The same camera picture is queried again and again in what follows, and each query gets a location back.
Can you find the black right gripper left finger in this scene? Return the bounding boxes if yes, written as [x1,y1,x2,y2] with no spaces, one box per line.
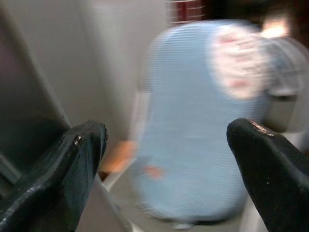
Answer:
[0,119,108,232]

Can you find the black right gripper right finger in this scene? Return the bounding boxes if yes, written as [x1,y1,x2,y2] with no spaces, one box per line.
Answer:
[226,117,309,232]

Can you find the silver mini fridge cabinet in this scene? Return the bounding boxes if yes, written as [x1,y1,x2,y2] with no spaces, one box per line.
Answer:
[4,0,169,174]

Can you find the light blue cartoon bag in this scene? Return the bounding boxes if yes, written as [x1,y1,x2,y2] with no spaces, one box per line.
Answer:
[134,20,300,223]

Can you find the maroon lattice screen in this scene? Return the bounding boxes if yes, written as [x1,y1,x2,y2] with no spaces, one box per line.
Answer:
[166,0,211,25]

